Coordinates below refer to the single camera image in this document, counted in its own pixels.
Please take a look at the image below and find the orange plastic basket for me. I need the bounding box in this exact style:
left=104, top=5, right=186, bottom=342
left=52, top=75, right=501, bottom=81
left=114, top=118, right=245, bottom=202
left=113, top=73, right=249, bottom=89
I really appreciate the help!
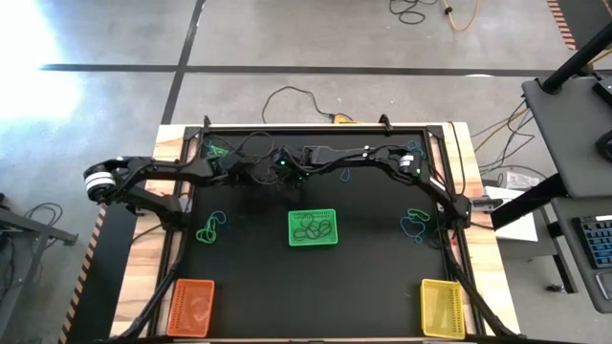
left=165, top=278, right=216, bottom=339

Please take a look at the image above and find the green plastic basket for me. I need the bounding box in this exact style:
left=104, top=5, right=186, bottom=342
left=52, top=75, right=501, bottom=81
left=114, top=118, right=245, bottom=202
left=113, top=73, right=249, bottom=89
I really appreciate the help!
left=287, top=207, right=339, bottom=247

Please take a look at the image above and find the black computer mouse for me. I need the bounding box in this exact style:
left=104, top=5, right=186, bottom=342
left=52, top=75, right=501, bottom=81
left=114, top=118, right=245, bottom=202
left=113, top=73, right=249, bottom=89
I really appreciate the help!
left=595, top=129, right=612, bottom=162

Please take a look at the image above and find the grey keyboard desk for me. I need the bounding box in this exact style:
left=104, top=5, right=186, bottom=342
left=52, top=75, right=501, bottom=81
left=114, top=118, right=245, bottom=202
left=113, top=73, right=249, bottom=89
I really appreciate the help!
left=549, top=195, right=612, bottom=314

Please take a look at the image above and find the black backlit keyboard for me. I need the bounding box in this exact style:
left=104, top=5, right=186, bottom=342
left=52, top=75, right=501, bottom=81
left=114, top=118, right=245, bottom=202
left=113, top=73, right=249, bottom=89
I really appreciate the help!
left=572, top=214, right=612, bottom=269

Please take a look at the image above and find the black desk pole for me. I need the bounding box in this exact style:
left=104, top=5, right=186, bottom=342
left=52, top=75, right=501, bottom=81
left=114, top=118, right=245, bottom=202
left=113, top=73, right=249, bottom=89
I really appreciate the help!
left=542, top=21, right=612, bottom=95

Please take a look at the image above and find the grey desk top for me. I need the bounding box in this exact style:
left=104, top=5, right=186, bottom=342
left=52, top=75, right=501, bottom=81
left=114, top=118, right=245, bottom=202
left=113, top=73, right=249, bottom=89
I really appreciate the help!
left=520, top=75, right=612, bottom=200

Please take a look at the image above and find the black hazard-striped floor mat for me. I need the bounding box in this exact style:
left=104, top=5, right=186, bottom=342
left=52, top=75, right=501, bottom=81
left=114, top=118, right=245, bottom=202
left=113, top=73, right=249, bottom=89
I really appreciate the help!
left=546, top=0, right=612, bottom=52
left=56, top=204, right=144, bottom=344

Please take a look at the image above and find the yellow floor cable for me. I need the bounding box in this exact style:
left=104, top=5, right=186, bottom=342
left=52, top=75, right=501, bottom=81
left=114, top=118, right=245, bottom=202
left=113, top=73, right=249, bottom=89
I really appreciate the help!
left=440, top=0, right=480, bottom=32

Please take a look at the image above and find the white plastic packet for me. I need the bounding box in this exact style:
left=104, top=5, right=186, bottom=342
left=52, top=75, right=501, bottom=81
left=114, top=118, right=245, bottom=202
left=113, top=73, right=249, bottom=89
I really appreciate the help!
left=501, top=170, right=541, bottom=192

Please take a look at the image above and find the white paper sheet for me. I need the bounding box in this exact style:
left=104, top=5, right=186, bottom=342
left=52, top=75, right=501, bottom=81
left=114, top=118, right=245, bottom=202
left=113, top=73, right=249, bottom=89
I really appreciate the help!
left=494, top=212, right=540, bottom=243

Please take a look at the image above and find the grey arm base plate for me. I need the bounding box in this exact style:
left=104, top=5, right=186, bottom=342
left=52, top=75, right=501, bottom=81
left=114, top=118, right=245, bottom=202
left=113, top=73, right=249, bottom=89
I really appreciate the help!
left=470, top=194, right=503, bottom=212

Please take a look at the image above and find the black metal stand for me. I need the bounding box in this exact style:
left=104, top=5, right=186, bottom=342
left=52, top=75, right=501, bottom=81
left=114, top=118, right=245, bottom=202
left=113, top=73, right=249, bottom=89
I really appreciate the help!
left=0, top=193, right=78, bottom=344

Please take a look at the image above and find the yellow plastic basket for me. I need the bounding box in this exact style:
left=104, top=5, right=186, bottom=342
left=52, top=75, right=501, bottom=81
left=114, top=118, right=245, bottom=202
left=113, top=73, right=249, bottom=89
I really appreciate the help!
left=420, top=278, right=467, bottom=340

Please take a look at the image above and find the black coiled floor cable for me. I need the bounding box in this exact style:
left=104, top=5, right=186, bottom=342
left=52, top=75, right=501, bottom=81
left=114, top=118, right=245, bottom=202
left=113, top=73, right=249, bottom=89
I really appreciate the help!
left=388, top=0, right=439, bottom=26

